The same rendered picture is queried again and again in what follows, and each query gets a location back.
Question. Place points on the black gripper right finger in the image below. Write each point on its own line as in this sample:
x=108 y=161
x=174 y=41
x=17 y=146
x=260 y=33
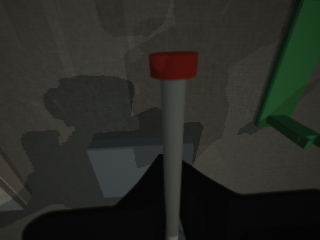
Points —
x=210 y=211

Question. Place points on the grey pin with red cap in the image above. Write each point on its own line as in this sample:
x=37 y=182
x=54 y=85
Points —
x=173 y=68

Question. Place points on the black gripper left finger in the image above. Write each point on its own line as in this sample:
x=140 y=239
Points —
x=139 y=215

